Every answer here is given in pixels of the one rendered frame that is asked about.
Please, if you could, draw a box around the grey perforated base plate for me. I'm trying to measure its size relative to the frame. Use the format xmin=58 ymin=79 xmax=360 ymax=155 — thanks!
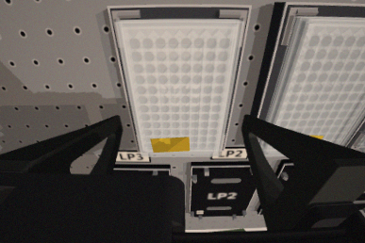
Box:
xmin=0 ymin=0 xmax=365 ymax=230

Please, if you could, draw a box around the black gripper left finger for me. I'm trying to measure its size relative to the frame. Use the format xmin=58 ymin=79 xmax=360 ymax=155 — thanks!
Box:
xmin=0 ymin=115 xmax=123 ymax=174

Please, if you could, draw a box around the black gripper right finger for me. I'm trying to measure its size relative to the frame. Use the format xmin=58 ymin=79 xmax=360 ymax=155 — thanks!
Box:
xmin=241 ymin=115 xmax=365 ymax=230

